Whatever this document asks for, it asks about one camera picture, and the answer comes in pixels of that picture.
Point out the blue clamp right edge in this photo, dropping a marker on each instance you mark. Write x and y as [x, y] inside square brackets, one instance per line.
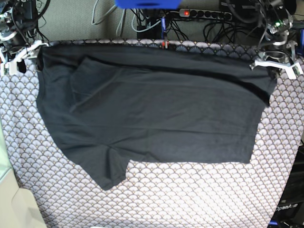
[300, 42]

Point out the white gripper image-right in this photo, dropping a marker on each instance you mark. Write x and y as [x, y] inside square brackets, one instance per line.
[281, 57]

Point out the blue mount bracket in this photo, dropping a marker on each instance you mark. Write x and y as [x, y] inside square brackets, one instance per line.
[148, 4]

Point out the blue clamp handle centre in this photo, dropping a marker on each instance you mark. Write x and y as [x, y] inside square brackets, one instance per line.
[163, 27]

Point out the red table clamp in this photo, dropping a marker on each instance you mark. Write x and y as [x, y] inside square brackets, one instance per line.
[165, 44]

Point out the black power strip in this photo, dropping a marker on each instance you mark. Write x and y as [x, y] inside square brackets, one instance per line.
[205, 14]

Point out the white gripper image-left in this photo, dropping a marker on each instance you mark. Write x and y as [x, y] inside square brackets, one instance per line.
[11, 64]

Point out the dark grey T-shirt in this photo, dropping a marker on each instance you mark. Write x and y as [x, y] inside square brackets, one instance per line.
[105, 106]

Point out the black OpenArm case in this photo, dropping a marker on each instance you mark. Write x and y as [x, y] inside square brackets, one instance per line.
[290, 210]

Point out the fan-patterned table cloth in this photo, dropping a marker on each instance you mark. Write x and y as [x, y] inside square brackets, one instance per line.
[154, 194]

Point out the beige plastic bin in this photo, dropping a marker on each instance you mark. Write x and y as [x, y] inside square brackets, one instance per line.
[18, 207]

